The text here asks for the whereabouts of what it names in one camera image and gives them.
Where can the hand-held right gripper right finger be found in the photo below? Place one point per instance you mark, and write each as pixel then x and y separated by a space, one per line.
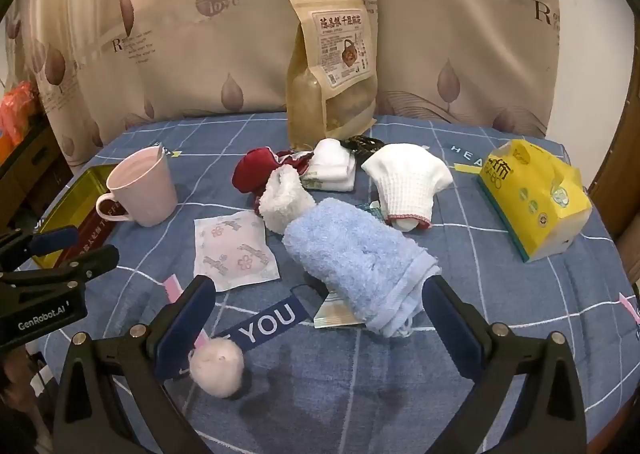
pixel 450 319

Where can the light blue towel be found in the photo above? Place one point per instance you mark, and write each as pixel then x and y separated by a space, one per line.
pixel 350 254

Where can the green white plastic packet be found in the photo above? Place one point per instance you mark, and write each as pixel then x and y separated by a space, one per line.
pixel 337 314

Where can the black brown patterned scarf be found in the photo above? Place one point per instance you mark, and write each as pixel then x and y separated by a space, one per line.
pixel 362 143

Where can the red frilled cloth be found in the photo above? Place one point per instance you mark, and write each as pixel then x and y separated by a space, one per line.
pixel 252 169

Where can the white waffle cloth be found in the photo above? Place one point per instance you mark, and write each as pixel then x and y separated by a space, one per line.
pixel 405 184

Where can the blue checked bedsheet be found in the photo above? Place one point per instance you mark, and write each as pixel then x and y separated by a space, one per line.
pixel 475 294

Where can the pink mug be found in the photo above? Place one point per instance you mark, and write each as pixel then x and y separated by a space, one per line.
pixel 145 194

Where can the pink pompom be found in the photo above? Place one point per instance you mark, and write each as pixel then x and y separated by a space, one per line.
pixel 217 366

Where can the yellow tissue pack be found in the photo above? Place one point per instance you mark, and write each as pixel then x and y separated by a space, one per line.
pixel 535 204

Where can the brown paper snack bag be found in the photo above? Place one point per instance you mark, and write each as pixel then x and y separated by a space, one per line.
pixel 345 49

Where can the beige leaf print curtain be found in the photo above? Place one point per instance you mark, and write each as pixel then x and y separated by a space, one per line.
pixel 200 59

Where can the orange plastic bag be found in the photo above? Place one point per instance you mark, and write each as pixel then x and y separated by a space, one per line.
pixel 17 109

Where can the white floral packet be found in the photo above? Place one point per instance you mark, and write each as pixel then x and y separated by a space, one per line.
pixel 232 249

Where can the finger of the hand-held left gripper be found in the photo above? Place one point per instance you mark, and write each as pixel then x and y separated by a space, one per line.
pixel 85 261
pixel 52 240

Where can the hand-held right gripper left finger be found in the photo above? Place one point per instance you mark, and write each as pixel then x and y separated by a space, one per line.
pixel 187 314

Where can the gold tin box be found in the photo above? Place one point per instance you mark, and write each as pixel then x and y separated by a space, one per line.
pixel 85 189

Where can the white fluffy sock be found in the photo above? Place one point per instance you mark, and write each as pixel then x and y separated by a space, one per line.
pixel 285 204

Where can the white towel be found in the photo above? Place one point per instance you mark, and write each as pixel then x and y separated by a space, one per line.
pixel 332 164

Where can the brown wooden frame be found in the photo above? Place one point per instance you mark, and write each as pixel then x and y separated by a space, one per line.
pixel 617 174

